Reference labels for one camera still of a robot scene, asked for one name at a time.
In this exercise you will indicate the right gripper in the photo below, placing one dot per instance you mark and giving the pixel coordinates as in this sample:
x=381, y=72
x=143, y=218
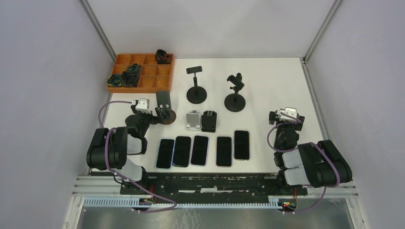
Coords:
x=298, y=127

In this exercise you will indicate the black phone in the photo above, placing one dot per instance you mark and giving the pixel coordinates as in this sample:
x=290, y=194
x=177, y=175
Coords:
x=181, y=153

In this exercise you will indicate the light blue cable duct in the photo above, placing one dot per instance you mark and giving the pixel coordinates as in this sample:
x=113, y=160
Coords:
x=129, y=202

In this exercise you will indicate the black tall round stand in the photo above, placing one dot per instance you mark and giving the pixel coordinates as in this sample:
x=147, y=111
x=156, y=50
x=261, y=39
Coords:
x=196, y=94

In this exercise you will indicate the wooden round base stand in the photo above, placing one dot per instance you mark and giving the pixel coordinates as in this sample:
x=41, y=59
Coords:
x=164, y=101

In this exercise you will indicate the orange compartment tray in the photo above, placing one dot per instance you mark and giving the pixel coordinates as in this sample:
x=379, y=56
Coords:
x=140, y=73

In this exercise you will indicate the black folding stand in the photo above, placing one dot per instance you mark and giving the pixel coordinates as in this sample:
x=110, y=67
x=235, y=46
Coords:
x=208, y=121

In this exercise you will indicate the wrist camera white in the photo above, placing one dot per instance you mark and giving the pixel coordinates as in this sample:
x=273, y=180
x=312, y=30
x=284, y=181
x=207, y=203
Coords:
x=141, y=105
x=289, y=114

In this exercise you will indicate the light blue case phone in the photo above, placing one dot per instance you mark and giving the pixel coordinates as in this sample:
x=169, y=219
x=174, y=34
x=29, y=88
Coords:
x=165, y=154

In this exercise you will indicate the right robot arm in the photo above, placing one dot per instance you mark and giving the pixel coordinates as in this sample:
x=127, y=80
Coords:
x=315, y=164

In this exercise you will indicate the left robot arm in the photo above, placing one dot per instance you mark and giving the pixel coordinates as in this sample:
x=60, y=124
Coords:
x=109, y=148

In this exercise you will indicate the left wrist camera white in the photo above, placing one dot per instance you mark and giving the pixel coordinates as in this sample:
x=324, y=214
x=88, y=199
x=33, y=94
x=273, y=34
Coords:
x=141, y=105

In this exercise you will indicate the white silver folding stand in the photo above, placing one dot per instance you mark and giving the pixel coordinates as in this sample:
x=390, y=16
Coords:
x=193, y=120

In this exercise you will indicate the purple case phone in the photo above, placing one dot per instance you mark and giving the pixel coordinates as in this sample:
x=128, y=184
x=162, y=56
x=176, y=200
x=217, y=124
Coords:
x=199, y=151

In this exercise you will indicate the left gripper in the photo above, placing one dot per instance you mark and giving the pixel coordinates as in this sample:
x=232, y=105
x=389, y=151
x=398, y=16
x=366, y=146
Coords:
x=153, y=118

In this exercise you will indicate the white case phone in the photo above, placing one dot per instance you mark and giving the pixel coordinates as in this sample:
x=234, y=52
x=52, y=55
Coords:
x=241, y=145

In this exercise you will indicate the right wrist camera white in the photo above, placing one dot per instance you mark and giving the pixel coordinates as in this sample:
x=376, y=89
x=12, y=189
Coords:
x=289, y=114

